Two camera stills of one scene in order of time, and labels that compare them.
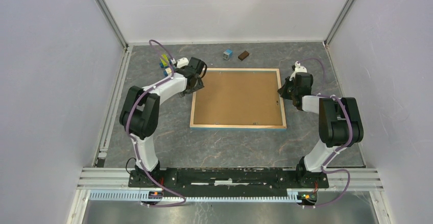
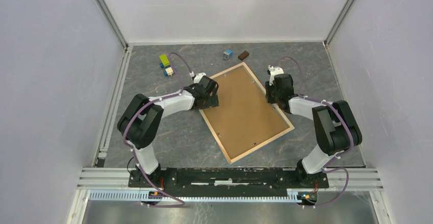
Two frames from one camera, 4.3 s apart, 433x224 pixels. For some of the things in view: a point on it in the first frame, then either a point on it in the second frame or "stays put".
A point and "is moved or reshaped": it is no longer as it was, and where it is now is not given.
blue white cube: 227,54 stays put
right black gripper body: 289,90 to 271,95
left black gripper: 199,85 to 212,101
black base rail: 229,182 stays put
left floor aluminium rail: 99,161 stays put
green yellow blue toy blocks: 164,61 stays put
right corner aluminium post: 344,11 stays put
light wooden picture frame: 192,126 is moved or reshaped
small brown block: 243,55 stays put
